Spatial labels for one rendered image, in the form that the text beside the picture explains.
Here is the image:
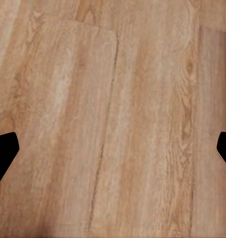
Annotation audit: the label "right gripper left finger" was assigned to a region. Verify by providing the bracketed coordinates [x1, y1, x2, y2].
[0, 132, 19, 181]

